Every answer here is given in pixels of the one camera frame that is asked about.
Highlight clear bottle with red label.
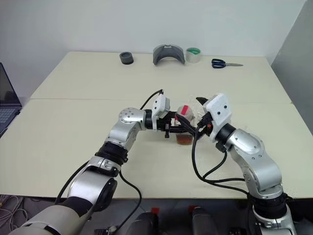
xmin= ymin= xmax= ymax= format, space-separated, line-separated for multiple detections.
xmin=175 ymin=104 xmax=198 ymax=145

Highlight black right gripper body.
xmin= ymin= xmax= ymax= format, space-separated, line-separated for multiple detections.
xmin=196 ymin=112 xmax=214 ymax=136

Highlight dark rounded shape red cap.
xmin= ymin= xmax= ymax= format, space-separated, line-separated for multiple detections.
xmin=189 ymin=205 xmax=220 ymax=235
xmin=129 ymin=207 xmax=160 ymax=235

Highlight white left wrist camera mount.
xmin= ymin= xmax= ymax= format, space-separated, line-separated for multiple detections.
xmin=151 ymin=94 xmax=173 ymax=130

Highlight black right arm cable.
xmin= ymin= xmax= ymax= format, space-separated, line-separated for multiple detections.
xmin=191 ymin=122 xmax=250 ymax=195

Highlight blue handled scissors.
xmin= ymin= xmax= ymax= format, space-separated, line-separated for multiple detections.
xmin=211 ymin=58 xmax=244 ymax=69

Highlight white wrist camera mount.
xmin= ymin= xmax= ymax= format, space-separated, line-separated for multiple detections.
xmin=151 ymin=94 xmax=173 ymax=130
xmin=202 ymin=93 xmax=233 ymax=143

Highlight clear tape roll green core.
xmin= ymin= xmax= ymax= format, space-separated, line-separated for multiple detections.
xmin=185 ymin=47 xmax=202 ymax=63

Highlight black round foam ring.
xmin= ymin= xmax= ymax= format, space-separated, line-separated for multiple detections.
xmin=119 ymin=51 xmax=134 ymax=66

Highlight dark open laptop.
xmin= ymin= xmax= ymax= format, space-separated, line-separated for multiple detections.
xmin=0 ymin=62 xmax=22 ymax=138

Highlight grey partition panel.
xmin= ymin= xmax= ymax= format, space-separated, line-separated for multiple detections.
xmin=270 ymin=0 xmax=313 ymax=138

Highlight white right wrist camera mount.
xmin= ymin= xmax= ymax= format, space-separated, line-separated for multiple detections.
xmin=202 ymin=93 xmax=233 ymax=143

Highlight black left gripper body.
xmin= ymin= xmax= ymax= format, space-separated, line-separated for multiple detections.
xmin=156 ymin=111 xmax=179 ymax=139

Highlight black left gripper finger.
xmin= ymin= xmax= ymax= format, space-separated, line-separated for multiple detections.
xmin=170 ymin=126 xmax=196 ymax=135

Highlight grey curved visor shell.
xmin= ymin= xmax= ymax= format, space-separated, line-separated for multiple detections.
xmin=153 ymin=45 xmax=185 ymax=66

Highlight white floor cables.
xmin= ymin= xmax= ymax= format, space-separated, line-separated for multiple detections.
xmin=0 ymin=194 xmax=27 ymax=231

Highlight small black device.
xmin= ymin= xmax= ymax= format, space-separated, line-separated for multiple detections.
xmin=94 ymin=226 xmax=118 ymax=235

